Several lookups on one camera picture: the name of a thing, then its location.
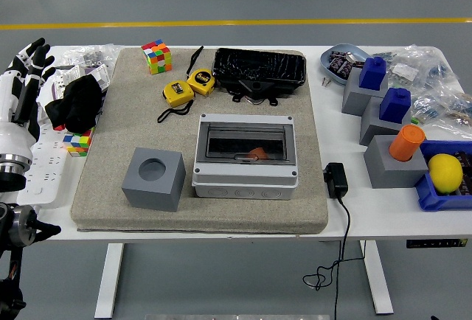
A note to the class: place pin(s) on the clear bags of components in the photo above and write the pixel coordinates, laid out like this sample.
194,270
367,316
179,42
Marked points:
427,73

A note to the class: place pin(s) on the dark brown packets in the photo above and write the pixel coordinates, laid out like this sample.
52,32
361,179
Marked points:
465,161

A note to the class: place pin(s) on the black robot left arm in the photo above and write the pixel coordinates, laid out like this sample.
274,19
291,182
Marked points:
11,228

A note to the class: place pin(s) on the blue block battery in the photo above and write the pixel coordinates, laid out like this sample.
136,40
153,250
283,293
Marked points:
395,106
372,73

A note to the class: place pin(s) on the black triangular bracket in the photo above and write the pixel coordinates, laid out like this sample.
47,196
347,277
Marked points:
254,87

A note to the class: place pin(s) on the grey electrical junction box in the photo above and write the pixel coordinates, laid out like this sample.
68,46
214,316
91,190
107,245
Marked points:
243,183

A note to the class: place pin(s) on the orange cylinder battery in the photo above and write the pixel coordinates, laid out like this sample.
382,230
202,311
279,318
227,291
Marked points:
258,153
407,143

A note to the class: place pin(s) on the white power strip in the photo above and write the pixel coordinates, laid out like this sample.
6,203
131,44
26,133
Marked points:
48,176

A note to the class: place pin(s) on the grey block holder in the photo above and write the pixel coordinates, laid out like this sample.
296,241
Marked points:
376,128
354,99
391,174

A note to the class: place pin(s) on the black cloth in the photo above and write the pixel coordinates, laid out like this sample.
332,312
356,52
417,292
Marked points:
77,102

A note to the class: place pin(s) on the yellow tape measure black label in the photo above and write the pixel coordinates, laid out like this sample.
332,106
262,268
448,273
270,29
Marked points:
177,93

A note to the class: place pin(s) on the light blue dish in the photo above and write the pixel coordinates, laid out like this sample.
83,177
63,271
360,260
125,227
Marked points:
330,71

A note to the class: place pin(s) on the white small cartons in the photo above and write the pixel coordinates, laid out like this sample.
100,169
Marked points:
100,74

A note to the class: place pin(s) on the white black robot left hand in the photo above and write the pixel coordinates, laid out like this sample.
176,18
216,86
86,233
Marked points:
14,128

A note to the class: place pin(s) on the black table control panel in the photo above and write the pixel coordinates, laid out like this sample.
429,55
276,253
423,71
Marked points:
437,243

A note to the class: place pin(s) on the dark snack packets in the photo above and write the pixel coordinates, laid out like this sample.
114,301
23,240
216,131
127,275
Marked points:
341,63

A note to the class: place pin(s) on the blue plastic bin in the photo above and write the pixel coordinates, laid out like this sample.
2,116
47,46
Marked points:
427,194

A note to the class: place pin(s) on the clear bags of small parts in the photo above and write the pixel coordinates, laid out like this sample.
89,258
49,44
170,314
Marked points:
96,52

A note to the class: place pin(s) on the yellow tape measure 5m label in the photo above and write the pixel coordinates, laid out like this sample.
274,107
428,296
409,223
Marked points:
202,80

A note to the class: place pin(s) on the yellow lemon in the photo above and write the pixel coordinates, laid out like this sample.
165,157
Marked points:
445,172

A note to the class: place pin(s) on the transparent hinged box lid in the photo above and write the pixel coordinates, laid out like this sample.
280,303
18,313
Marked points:
228,143

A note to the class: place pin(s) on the colourful puzzle cube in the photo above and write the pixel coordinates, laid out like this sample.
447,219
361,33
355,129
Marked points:
77,143
158,58

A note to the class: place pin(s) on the white table leg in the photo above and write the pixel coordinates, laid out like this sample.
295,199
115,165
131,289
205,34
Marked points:
380,279
108,279

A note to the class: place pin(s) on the grey block with round hole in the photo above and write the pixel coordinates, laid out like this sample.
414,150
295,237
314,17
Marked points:
147,194

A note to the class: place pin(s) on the black plastic tray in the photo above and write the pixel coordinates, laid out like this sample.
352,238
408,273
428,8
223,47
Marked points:
258,63

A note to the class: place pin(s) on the small metal pins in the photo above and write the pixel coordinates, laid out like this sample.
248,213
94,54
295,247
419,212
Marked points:
325,82

